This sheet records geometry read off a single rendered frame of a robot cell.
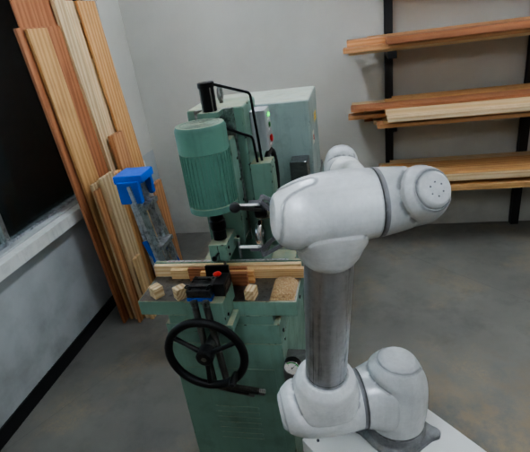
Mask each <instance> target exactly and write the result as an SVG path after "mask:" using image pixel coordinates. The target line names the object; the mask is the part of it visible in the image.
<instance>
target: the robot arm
mask: <svg viewBox="0 0 530 452"><path fill-rule="evenodd" d="M264 199H265V200H266V201H269V202H270V206H269V205H268V204H267V203H265V202H264ZM450 201H451V186H450V183H449V181H448V179H447V176H446V175H445V174H444V173H443V172H442V171H440V170H439V169H436V168H433V167H431V166H427V165H421V164H419V165H414V166H412V167H410V168H407V167H405V166H388V167H372V168H364V167H363V166H362V165H361V164H360V163H359V161H358V157H357V155H356V153H355V151H354V150H353V148H351V147H350V146H348V145H336V146H334V147H333V148H332V149H330V150H329V151H328V153H327V155H326V159H325V163H324V172H318V173H315V174H310V175H307V176H304V177H301V178H297V179H295V180H293V181H291V182H289V183H287V184H285V185H284V186H282V187H280V188H278V189H277V191H276V192H275V193H274V194H273V195H272V197H269V196H266V195H260V197H259V199H258V200H249V201H248V204H239V205H240V206H260V205H262V206H263V207H264V208H265V209H266V210H267V211H269V212H270V225H271V231H272V233H273V237H272V238H271V239H269V240H268V241H267V242H266V243H265V244H264V245H263V246H262V245H251V246H239V248H250V251H259V252H261V254H262V257H265V256H268V255H270V254H271V253H273V252H274V251H276V250H278V249H280V248H283V247H285V248H288V249H289V250H296V253H297V255H298V257H299V259H300V260H301V261H302V263H303V264H304V311H305V339H306V360H304V361H303V362H302V363H301V364H300V365H299V367H298V368H297V371H296V373H295V375H294V376H293V378H289V379H288V380H287V381H286V382H285V383H284V384H283V385H282V386H281V388H280V391H279V392H278V394H277V401H278V405H279V410H280V415H281V418H282V425H283V427H284V429H285V430H287V431H288V432H289V433H290V434H292V435H294V436H297V437H301V438H305V439H323V438H331V437H336V436H342V435H346V434H350V433H354V432H356V433H358V434H359V435H361V436H362V437H363V438H364V439H365V440H367V441H368V442H369V444H370V445H371V446H372V447H373V448H375V449H376V450H377V452H421V451H422V450H423V449H424V448H426V447H427V446H428V445H429V444H430V443H431V442H433V441H436V440H438V439H440V434H441V433H440V430H439V429H438V428H436V427H434V426H432V425H430V424H428V423H427V422H426V421H425V420H426V416H427V411H428V408H429V405H428V399H429V389H428V382H427V378H426V375H425V373H424V371H423V369H422V367H421V364H420V363H419V362H418V360H417V359H416V358H415V356H414V355H413V354H412V353H411V352H409V351H407V350H406V349H404V348H401V347H386V348H382V349H380V350H378V351H377V352H375V353H373V354H372V355H371V356H370V357H369V360H368V361H365V362H363V363H362V364H361V365H359V366H357V367H355V368H354V369H352V367H351V366H350V365H349V364H348V350H349V337H350V323H351V311H352V285H353V272H354V264H355V263H356V262H357V261H358V260H359V258H360V257H361V253H362V252H363V250H364V248H365V247H366V246H367V245H368V243H369V239H374V238H380V237H385V236H388V235H392V234H396V233H398V232H401V231H404V230H409V229H411V228H413V227H417V226H421V225H424V224H428V223H430V222H434V221H436V220H437V219H438V218H439V217H440V216H441V215H442V214H443V213H444V212H445V211H446V210H447V208H448V206H449V204H450ZM276 240H277V242H278V243H279V244H280V245H278V246H276V247H274V248H272V249H270V250H268V251H266V252H265V249H267V248H268V247H269V246H270V245H271V244H272V243H273V242H274V241H276Z"/></svg>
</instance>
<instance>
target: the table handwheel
mask: <svg viewBox="0 0 530 452"><path fill-rule="evenodd" d="M192 327H204V328H209V329H212V330H214V331H217V333H218V337H220V335H221V334H222V335H225V336H226V337H227V338H229V339H230V340H231V342H229V343H226V344H225V345H222V346H219V347H217V348H215V346H216V342H215V341H214V340H213V339H212V337H211V334H209V336H208V338H207V341H206V343H205V344H202V345H201V346H200V348H198V347H196V346H194V345H193V344H191V343H188V342H186V341H184V340H182V339H180V338H178V337H177V335H178V334H179V333H180V332H182V331H184V330H186V329H188V328H192ZM173 342H176V343H179V344H181V345H183V346H185V347H187V348H188V349H190V350H192V351H193V352H196V356H195V358H196V360H197V362H198V363H200V364H201V365H204V366H205V369H206V375H207V379H204V378H199V377H197V376H195V375H193V374H191V373H190V372H188V371H187V370H185V369H184V368H183V367H182V366H181V365H180V364H179V363H178V361H177V359H176V357H175V355H174V352H173ZM233 346H236V348H237V350H238V352H239V357H240V365H239V369H238V370H237V372H238V380H237V382H239V381H240V380H241V379H242V378H243V377H244V375H245V374H246V372H247V369H248V351H247V348H246V346H245V344H244V343H243V342H242V340H241V339H240V338H239V336H238V335H237V334H236V333H235V332H234V331H232V330H231V329H230V328H228V327H227V326H225V325H223V324H221V323H219V322H216V321H213V320H210V319H204V318H193V319H188V320H185V321H182V322H180V323H178V324H177V325H175V326H174V327H173V328H172V329H171V330H170V331H169V333H168V335H167V337H166V340H165V344H164V350H165V355H166V358H167V360H168V362H169V365H170V366H171V367H172V368H173V369H174V370H175V372H176V373H177V374H178V375H180V376H181V377H182V378H183V379H184V380H186V381H188V382H189V383H192V384H194V385H196V386H199V387H205V388H213V389H216V388H225V387H229V381H230V377H229V378H226V379H221V380H213V379H212V373H211V366H210V365H211V364H212V363H213V360H214V358H215V355H216V353H218V352H221V351H223V350H226V349H228V348H230V347H233Z"/></svg>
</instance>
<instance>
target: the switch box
mask: <svg viewBox="0 0 530 452"><path fill-rule="evenodd" d="M254 110H255V115H256V124H257V130H258V134H259V140H260V144H261V150H262V151H269V150H270V148H271V146H272V145H273V142H272V141H271V140H270V135H271V133H272V128H271V127H270V130H269V126H268V121H270V123H271V120H270V112H269V107H268V106H260V107H254ZM267 111H268V112H269V119H268V120H267V118H268V116H267ZM249 115H250V122H251V129H252V135H253V137H254V139H255V144H256V151H257V152H259V150H258V144H257V139H256V130H255V125H254V120H253V115H252V110H250V111H249ZM270 142H272V144H270Z"/></svg>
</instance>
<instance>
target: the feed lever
mask: <svg viewBox="0 0 530 452"><path fill-rule="evenodd" d="M239 210H241V211H253V212H255V216H256V217H257V218H268V217H269V214H270V212H269V211H267V210H266V209H265V208H264V207H263V206H262V205H260V206H255V207H247V206H240V205H239V203H237V202H233V203H231V204H230V211H231V212H232V213H238V212H239Z"/></svg>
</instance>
